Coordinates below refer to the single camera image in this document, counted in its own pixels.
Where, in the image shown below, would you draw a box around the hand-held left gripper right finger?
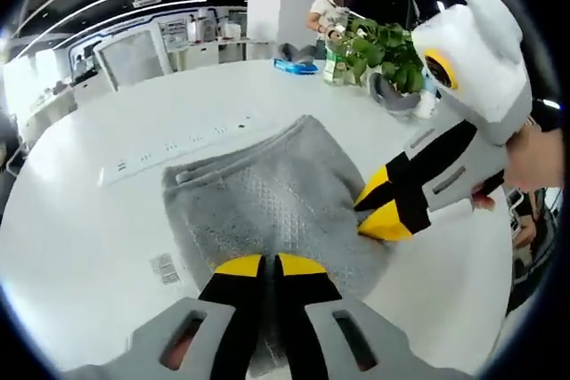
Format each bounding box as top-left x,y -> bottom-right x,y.
272,253 -> 473,380

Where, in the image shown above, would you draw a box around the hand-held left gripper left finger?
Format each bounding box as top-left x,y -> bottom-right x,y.
66,253 -> 267,380

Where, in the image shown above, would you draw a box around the grey towel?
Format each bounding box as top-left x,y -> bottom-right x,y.
160,114 -> 395,375

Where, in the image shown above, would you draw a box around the person's right hand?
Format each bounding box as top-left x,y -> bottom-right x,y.
469,124 -> 566,213

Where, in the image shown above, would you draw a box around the white and blue bottle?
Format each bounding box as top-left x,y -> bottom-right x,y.
417,66 -> 442,121

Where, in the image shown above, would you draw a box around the white paper label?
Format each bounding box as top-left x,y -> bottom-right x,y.
148,252 -> 182,287

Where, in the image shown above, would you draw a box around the green potted plant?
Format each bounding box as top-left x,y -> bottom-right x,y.
340,14 -> 428,96

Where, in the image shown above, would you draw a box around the person's own legs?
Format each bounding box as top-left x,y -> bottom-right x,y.
509,186 -> 560,310

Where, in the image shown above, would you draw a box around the clear bottle green label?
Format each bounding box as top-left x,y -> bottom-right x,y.
322,39 -> 354,87

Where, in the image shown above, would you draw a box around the blue flat packet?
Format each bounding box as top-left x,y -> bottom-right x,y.
273,58 -> 320,76

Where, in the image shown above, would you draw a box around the dark grey curved object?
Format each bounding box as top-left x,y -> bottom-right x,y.
276,41 -> 318,63

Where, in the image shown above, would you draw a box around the white recessed power strip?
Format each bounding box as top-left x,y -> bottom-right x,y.
108,111 -> 269,186

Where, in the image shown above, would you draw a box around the white mesh office chair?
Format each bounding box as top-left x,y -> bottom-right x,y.
94,27 -> 174,93

